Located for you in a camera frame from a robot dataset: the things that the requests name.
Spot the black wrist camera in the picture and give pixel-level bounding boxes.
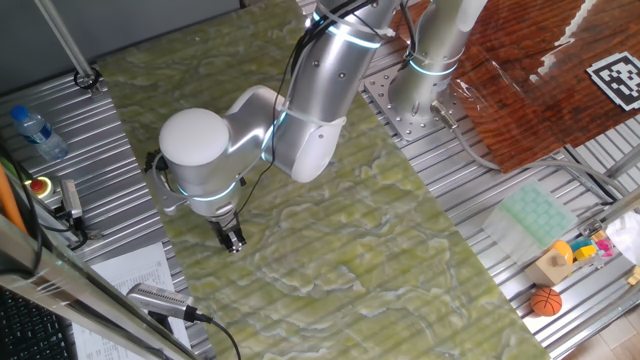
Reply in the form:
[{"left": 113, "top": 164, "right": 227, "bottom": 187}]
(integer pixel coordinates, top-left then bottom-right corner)
[{"left": 143, "top": 148, "right": 164, "bottom": 174}]

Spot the silver camera bracket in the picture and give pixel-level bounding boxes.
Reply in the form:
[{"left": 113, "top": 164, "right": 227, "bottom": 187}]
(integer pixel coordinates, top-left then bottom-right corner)
[{"left": 149, "top": 153, "right": 190, "bottom": 217}]

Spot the black camera cable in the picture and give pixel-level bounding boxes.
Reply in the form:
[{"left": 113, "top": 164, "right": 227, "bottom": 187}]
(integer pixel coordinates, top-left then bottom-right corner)
[{"left": 184, "top": 305, "right": 244, "bottom": 360}]

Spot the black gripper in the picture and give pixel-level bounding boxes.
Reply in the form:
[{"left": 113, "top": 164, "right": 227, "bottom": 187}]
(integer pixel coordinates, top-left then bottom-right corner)
[{"left": 207, "top": 209, "right": 247, "bottom": 253}]

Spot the black white marker tag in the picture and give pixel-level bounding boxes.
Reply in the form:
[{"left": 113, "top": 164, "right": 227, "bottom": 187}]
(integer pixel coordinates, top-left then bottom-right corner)
[{"left": 585, "top": 51, "right": 640, "bottom": 112}]

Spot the grey base cable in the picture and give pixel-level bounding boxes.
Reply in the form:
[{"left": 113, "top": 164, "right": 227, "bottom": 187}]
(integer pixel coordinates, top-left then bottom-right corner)
[{"left": 429, "top": 99, "right": 634, "bottom": 201}]

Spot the orange toy ball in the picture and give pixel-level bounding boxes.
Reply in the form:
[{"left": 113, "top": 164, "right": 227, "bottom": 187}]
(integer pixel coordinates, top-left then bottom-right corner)
[{"left": 549, "top": 239, "right": 575, "bottom": 266}]

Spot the clear plastic water bottle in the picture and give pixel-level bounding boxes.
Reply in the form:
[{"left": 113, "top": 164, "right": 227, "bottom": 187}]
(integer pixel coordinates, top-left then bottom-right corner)
[{"left": 9, "top": 104, "right": 70, "bottom": 162}]

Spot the white cloth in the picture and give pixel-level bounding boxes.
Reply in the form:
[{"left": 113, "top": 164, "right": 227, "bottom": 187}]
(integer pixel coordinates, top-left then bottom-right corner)
[{"left": 604, "top": 209, "right": 640, "bottom": 266}]

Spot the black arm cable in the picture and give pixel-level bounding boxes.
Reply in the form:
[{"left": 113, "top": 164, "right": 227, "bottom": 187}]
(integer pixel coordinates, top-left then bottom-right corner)
[{"left": 234, "top": 0, "right": 421, "bottom": 216}]

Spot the thin metal pole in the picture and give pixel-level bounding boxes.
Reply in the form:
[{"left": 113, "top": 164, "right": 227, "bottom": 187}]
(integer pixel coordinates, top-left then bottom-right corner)
[{"left": 33, "top": 0, "right": 104, "bottom": 97}]

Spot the silver depth camera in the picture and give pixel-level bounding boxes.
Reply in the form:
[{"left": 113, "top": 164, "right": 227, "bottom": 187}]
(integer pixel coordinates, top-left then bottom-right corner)
[
  {"left": 59, "top": 178, "right": 85, "bottom": 220},
  {"left": 125, "top": 282, "right": 200, "bottom": 323}
]

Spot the printed paper sheet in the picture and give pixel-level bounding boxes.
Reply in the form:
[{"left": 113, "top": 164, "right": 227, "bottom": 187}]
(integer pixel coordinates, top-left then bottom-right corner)
[{"left": 72, "top": 242, "right": 194, "bottom": 360}]

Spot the red emergency stop button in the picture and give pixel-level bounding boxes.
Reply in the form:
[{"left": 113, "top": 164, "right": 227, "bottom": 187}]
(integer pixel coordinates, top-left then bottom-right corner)
[{"left": 23, "top": 175, "right": 54, "bottom": 200}]

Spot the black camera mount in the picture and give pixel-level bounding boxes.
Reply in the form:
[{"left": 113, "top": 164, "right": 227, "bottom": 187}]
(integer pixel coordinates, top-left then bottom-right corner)
[{"left": 52, "top": 207, "right": 104, "bottom": 252}]

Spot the pink toy block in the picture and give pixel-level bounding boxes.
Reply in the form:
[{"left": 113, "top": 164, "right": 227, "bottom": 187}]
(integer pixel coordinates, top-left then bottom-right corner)
[{"left": 594, "top": 238, "right": 616, "bottom": 259}]

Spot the brown wood-grain board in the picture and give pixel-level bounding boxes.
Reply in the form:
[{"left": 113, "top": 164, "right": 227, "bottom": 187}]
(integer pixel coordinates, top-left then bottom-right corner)
[{"left": 392, "top": 0, "right": 640, "bottom": 175}]

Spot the translucent plastic tray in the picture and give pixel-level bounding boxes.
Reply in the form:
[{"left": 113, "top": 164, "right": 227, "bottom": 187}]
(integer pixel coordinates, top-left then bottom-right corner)
[{"left": 482, "top": 180, "right": 580, "bottom": 265}]

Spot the green marble pattern mat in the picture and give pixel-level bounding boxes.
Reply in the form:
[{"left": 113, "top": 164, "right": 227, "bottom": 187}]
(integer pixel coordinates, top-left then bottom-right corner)
[{"left": 96, "top": 0, "right": 551, "bottom": 360}]

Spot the aluminium frame bar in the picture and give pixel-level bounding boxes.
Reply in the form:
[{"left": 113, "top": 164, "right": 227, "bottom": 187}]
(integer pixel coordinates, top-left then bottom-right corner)
[
  {"left": 0, "top": 214, "right": 201, "bottom": 360},
  {"left": 602, "top": 143, "right": 640, "bottom": 180}
]

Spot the small toy basketball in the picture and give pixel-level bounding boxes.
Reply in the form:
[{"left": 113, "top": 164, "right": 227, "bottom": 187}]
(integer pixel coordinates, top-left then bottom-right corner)
[{"left": 529, "top": 286, "right": 563, "bottom": 318}]

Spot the black keyboard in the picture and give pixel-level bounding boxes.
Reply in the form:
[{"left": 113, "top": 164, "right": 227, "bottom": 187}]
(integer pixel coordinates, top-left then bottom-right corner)
[{"left": 0, "top": 288, "right": 79, "bottom": 360}]

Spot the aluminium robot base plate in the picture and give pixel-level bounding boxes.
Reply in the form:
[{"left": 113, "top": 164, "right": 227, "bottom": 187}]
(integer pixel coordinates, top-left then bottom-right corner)
[{"left": 362, "top": 64, "right": 484, "bottom": 144}]

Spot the orange tube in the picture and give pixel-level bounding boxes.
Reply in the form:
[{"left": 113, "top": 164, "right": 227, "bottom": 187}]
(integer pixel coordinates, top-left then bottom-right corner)
[{"left": 0, "top": 162, "right": 27, "bottom": 235}]

